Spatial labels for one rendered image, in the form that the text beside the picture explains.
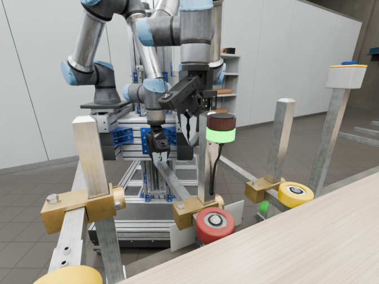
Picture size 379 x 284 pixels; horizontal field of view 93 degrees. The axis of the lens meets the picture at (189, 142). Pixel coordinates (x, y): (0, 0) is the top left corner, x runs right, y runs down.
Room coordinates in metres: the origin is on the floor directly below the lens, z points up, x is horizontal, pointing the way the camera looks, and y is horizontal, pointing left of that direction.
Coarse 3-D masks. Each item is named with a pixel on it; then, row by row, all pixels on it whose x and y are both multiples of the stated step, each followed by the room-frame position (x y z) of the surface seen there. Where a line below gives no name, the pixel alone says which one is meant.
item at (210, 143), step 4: (212, 116) 0.36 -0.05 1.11; (216, 116) 0.36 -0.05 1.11; (220, 116) 0.36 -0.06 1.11; (224, 116) 0.36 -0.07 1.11; (228, 116) 0.36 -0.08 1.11; (232, 116) 0.36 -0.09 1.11; (208, 128) 0.36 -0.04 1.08; (208, 140) 0.39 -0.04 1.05; (208, 144) 0.39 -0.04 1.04; (212, 144) 0.39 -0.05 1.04; (216, 144) 0.40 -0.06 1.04; (220, 144) 0.36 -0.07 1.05; (220, 148) 0.36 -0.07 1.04; (220, 152) 0.36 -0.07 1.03; (220, 156) 0.37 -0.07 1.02; (216, 160) 0.37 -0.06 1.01; (216, 164) 0.38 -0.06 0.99; (212, 180) 0.39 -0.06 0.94; (212, 184) 0.39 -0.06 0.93; (212, 188) 0.39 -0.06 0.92; (212, 192) 0.39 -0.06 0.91
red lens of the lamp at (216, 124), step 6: (210, 120) 0.35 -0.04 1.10; (216, 120) 0.34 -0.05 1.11; (222, 120) 0.34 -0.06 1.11; (228, 120) 0.34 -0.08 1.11; (234, 120) 0.35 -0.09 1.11; (210, 126) 0.35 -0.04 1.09; (216, 126) 0.34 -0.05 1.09; (222, 126) 0.34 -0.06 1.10; (228, 126) 0.34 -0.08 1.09; (234, 126) 0.35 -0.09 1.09
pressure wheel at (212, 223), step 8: (208, 208) 0.33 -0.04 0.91; (216, 208) 0.33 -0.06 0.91; (200, 216) 0.31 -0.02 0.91; (208, 216) 0.31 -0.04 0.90; (216, 216) 0.30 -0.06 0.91; (224, 216) 0.31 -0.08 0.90; (232, 216) 0.31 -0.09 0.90; (200, 224) 0.28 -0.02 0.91; (208, 224) 0.29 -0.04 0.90; (216, 224) 0.29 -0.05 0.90; (224, 224) 0.29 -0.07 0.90; (232, 224) 0.28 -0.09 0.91; (200, 232) 0.27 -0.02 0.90; (208, 232) 0.26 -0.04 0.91; (216, 232) 0.26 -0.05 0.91; (224, 232) 0.26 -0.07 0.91; (232, 232) 0.27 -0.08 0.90; (200, 240) 0.27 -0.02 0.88; (208, 240) 0.26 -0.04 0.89; (216, 240) 0.26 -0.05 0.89
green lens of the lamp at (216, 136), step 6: (210, 132) 0.35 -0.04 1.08; (216, 132) 0.34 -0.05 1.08; (222, 132) 0.34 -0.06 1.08; (228, 132) 0.34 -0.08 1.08; (234, 132) 0.35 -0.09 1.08; (210, 138) 0.35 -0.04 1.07; (216, 138) 0.34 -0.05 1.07; (222, 138) 0.34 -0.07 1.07; (228, 138) 0.34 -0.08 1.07; (234, 138) 0.35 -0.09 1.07
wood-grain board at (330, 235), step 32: (352, 192) 0.40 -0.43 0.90; (256, 224) 0.29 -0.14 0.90; (288, 224) 0.29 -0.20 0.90; (320, 224) 0.29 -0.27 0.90; (352, 224) 0.29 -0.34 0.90; (192, 256) 0.22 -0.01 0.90; (224, 256) 0.22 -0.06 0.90; (256, 256) 0.22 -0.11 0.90; (288, 256) 0.22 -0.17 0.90; (320, 256) 0.22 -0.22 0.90; (352, 256) 0.22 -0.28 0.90
